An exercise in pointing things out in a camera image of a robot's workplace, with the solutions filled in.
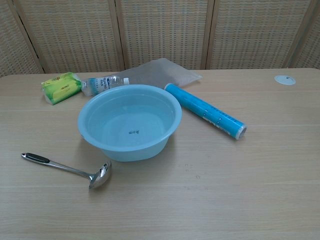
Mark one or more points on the stainless steel ladle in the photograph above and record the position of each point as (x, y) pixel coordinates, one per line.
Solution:
(100, 175)

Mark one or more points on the light blue plastic basin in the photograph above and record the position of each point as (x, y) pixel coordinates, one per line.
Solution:
(130, 125)

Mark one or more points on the clear plastic water bottle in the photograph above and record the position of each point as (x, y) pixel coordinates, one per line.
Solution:
(100, 85)

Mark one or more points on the translucent grey plastic bag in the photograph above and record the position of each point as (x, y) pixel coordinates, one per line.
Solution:
(162, 73)

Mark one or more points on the blue cling film roll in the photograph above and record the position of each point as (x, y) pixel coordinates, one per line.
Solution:
(207, 112)

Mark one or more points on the woven rattan folding screen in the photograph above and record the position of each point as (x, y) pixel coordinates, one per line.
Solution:
(160, 32)

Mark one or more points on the green yellow tissue pack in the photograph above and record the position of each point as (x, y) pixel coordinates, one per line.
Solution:
(61, 87)

